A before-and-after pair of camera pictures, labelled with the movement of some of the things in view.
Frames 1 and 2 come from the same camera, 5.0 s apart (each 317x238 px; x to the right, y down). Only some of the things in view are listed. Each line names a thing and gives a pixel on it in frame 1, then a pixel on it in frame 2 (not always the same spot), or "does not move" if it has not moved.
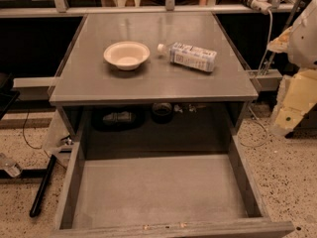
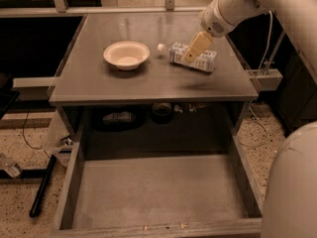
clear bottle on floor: x=10 y=166 does not move
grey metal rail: x=148 y=10 does not move
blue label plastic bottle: x=190 y=56 does not move
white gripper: x=304 y=40 to x=214 y=21
